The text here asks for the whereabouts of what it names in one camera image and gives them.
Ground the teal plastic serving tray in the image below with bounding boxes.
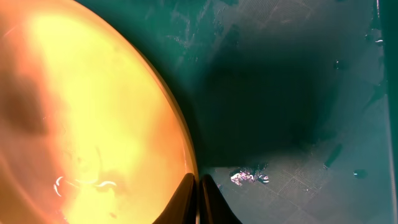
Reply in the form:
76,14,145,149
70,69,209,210
83,0,397,223

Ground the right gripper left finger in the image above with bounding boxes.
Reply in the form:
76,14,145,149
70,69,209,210
153,173,197,224

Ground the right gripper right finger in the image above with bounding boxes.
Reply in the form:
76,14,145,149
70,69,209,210
199,174,242,224

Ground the yellow-green plate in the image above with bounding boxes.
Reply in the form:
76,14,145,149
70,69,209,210
1,1,197,223

